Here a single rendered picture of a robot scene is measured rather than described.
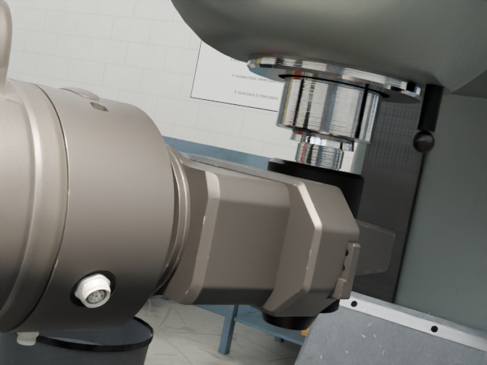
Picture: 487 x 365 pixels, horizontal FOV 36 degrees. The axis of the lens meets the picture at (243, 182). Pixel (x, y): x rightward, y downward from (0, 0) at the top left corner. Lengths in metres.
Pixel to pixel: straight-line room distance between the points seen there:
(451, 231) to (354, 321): 0.13
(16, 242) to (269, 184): 0.10
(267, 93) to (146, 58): 1.23
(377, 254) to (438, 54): 0.10
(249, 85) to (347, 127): 5.18
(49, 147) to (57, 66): 6.67
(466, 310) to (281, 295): 0.44
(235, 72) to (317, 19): 5.33
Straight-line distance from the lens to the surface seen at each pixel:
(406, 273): 0.74
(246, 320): 4.55
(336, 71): 0.32
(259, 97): 5.45
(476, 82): 0.54
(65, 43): 6.89
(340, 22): 0.29
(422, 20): 0.29
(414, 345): 0.72
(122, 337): 2.60
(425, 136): 0.34
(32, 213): 0.23
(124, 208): 0.25
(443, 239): 0.73
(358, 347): 0.74
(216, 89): 5.69
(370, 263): 0.35
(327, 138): 0.35
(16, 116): 0.24
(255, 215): 0.28
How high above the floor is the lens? 1.27
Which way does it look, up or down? 3 degrees down
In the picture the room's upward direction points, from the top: 11 degrees clockwise
